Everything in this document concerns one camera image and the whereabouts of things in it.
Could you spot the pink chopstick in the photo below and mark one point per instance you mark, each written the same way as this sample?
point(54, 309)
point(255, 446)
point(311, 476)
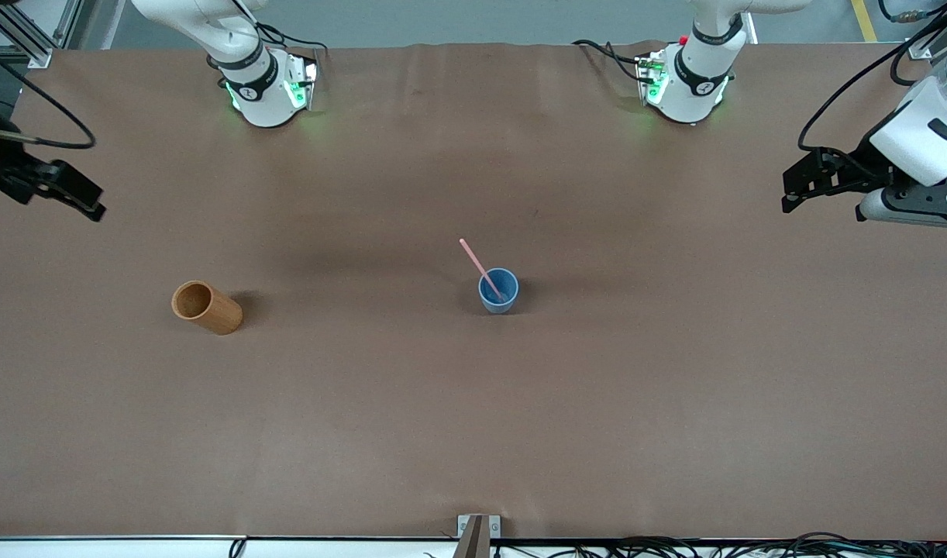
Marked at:
point(473, 260)

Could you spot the metal base plate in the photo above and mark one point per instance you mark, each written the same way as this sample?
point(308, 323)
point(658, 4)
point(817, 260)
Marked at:
point(309, 81)
point(645, 70)

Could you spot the brown upright post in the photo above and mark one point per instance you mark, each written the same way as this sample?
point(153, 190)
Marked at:
point(473, 542)

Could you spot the brown table cover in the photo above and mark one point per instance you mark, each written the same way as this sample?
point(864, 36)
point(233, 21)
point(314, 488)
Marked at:
point(442, 434)

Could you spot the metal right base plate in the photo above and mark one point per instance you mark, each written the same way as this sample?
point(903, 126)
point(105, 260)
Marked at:
point(309, 81)

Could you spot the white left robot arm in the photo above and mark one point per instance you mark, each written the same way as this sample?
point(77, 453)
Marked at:
point(698, 77)

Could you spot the grey metal bracket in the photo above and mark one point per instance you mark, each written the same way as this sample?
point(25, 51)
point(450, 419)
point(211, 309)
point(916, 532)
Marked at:
point(495, 527)

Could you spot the brown wooden cup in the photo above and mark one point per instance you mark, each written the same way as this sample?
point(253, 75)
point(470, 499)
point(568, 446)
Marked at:
point(218, 316)

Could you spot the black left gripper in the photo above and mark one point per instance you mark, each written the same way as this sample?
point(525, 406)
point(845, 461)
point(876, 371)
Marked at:
point(859, 165)

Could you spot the aluminium frame profile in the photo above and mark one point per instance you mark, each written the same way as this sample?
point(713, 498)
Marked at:
point(919, 50)
point(36, 50)

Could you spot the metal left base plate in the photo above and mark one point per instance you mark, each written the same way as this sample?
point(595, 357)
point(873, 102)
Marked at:
point(645, 70)

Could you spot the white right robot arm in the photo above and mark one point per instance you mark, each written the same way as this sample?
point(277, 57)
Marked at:
point(249, 85)

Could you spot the blue cup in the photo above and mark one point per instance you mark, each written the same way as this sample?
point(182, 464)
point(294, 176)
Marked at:
point(498, 306)

